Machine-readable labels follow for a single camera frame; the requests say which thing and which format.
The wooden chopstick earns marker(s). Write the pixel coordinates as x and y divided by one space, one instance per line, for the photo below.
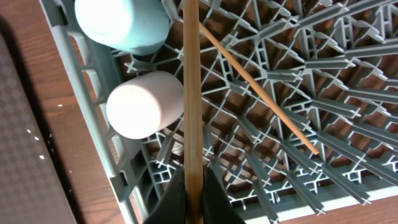
258 89
193 136

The white paper cup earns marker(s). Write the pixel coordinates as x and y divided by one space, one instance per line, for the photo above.
146 104

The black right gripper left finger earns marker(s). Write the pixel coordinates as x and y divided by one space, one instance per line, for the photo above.
172 206

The brown serving tray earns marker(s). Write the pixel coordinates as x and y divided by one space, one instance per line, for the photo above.
31 191

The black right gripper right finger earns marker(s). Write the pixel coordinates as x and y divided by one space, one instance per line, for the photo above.
215 204

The grey dishwasher rack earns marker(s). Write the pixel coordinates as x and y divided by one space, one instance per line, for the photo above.
298 99

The light blue cup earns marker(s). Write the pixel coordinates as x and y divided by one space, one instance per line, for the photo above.
138 27

